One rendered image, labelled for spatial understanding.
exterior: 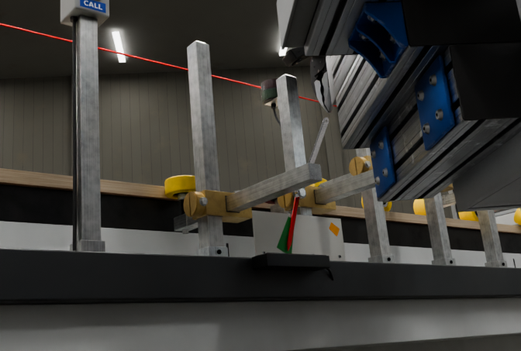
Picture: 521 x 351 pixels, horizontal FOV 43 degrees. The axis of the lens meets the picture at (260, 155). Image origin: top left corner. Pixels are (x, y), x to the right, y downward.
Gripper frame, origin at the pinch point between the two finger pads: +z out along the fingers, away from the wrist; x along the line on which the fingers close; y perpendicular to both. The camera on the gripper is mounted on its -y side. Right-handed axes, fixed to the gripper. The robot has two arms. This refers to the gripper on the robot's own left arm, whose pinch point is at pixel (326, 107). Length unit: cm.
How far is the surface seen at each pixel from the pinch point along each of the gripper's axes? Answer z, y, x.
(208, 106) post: 3.6, -30.3, -3.1
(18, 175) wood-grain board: 16, -66, 9
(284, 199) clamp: 21.3, -11.4, 3.9
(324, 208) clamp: 23.1, -1.5, 3.9
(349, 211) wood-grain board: 16.7, 23.6, 32.6
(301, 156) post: 11.2, -6.2, 3.3
